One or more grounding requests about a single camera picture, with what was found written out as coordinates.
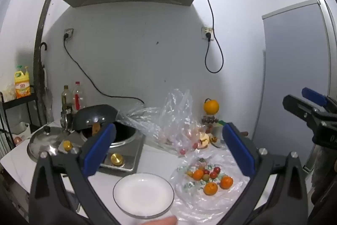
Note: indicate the large steel pot lid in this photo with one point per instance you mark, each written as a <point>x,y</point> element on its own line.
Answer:
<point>44,143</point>

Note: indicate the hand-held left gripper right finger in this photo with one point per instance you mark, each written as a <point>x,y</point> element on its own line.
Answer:
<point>238,151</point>

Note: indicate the printed plastic bag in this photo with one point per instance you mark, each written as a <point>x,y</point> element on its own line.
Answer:
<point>231,201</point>

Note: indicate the olive oil bottle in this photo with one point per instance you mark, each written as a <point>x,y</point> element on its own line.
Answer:
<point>65,99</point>

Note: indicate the large orange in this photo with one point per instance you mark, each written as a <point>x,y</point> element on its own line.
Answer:
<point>211,107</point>

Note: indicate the red-capped plastic bottle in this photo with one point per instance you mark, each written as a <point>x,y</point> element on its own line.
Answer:
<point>78,98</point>

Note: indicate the yellow detergent bottle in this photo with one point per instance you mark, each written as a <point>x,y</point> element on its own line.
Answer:
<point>22,84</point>

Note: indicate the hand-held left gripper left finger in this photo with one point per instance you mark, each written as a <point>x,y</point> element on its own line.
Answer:
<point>98,151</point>

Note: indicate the white plate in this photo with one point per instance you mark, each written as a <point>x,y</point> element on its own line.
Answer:
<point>143,194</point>

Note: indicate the steel gas stove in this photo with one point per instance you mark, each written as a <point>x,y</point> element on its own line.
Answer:
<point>131,146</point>

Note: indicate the black umbrella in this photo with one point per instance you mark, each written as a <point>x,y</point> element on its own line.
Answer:
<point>41,77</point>

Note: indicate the grey refrigerator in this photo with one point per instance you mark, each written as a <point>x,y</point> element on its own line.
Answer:
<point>295,77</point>

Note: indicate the red cherry tomato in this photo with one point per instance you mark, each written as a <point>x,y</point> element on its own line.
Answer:
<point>217,169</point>
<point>182,151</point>
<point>213,175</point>
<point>194,145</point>

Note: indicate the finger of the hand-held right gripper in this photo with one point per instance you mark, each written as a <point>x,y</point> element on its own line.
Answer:
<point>297,105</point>
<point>313,97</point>

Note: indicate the white plastic container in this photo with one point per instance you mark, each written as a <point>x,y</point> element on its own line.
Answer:
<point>21,128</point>

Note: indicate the white wall outlet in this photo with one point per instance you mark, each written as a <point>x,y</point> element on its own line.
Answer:
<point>204,30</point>
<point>70,30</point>

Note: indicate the black shelf rack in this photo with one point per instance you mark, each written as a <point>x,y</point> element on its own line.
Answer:
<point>18,102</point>

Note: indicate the clear plastic bag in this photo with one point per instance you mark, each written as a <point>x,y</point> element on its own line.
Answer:
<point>168,119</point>

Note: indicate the person's right forearm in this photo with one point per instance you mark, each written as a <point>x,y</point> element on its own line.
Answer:
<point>322,175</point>

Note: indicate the person's left hand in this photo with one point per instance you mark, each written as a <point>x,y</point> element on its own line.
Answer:
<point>159,221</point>

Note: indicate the black wok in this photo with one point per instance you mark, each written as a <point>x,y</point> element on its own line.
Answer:
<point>92,115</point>

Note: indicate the yellow-green cherry tomato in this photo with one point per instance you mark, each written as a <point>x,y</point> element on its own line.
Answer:
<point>205,177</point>

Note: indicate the small yellow cherry tomato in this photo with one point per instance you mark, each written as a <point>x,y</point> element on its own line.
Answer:
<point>189,173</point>

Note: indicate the cut fruit pieces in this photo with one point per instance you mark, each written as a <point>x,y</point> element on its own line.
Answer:
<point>204,140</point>

